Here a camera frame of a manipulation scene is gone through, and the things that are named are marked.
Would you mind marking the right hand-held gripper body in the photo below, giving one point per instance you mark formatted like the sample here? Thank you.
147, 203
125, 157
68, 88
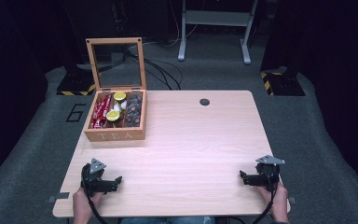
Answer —
268, 172

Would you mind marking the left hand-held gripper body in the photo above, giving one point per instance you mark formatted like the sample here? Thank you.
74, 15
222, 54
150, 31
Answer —
92, 182

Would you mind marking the person's left hand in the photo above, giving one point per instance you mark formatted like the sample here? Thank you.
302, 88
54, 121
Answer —
82, 205

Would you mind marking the person's right hand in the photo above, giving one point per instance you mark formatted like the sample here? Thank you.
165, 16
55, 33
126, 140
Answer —
279, 202

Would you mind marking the grey table edge clip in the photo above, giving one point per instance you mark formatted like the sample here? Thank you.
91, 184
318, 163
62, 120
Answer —
292, 200

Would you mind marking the wooden tea box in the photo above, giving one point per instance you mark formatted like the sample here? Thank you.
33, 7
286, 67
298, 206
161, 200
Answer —
117, 136

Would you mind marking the person's blue jeans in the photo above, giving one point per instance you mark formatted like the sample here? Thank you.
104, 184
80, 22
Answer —
167, 220

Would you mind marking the yellow lid capsule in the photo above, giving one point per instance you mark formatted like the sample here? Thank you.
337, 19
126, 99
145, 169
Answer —
120, 96
113, 115

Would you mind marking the bundle of red sachets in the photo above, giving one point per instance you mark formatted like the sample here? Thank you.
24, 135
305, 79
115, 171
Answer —
101, 111

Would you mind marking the pile of dark pods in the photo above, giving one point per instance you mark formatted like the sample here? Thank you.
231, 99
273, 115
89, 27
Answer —
134, 110

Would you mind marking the white capsule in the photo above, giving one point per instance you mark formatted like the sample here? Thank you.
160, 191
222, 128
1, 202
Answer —
116, 107
123, 105

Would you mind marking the black table grommet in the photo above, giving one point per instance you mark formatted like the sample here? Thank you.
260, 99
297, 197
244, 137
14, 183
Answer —
204, 102

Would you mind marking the black base with hazard stripes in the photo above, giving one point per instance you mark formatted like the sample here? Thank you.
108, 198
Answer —
281, 84
74, 85

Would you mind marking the white metal stand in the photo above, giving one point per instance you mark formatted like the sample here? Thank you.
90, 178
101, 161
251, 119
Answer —
217, 18

